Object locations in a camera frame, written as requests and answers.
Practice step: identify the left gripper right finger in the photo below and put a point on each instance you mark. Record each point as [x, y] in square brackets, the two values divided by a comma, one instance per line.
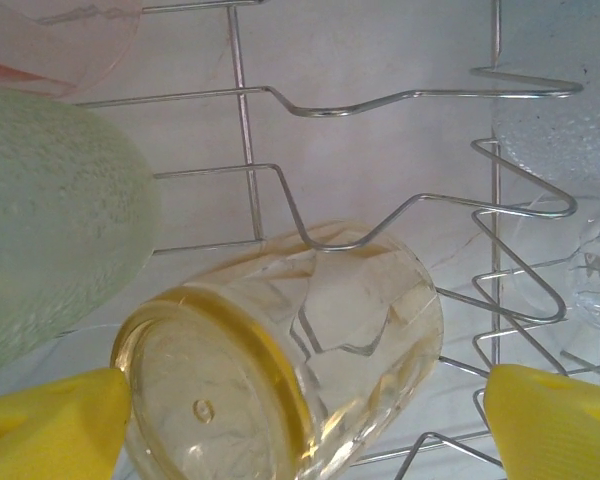
[560, 430]

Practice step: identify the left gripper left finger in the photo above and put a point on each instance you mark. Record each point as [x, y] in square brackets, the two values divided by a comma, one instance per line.
[50, 430]

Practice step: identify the small clear faceted cup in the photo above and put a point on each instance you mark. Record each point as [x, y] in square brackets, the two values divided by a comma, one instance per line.
[590, 280]

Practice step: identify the pale green textured cup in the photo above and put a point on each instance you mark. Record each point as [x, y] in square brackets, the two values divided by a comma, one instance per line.
[50, 225]

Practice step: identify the amber faceted glass cup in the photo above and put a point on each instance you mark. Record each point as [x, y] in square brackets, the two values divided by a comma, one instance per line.
[260, 375]

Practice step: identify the frosted white textured cup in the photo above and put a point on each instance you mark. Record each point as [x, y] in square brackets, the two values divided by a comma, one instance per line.
[560, 130]

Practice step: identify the pink plastic cup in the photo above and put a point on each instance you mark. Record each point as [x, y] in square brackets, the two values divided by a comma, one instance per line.
[55, 45]

